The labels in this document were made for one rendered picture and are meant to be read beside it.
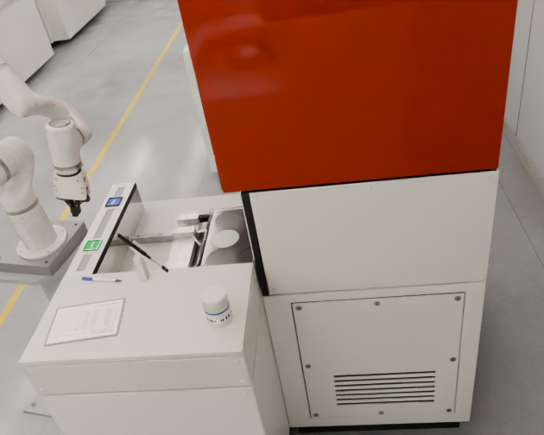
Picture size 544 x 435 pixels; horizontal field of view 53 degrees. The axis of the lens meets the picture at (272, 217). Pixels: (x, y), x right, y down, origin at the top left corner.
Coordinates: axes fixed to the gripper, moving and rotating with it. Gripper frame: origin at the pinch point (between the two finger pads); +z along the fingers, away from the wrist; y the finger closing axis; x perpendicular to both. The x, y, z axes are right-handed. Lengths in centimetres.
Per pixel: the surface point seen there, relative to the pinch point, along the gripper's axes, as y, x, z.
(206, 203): -37, -41, 22
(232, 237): -51, -6, 11
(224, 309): -54, 40, -2
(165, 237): -24.7, -17.0, 22.8
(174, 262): -32.5, 2.7, 17.1
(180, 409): -43, 50, 30
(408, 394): -120, 15, 60
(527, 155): -222, -170, 57
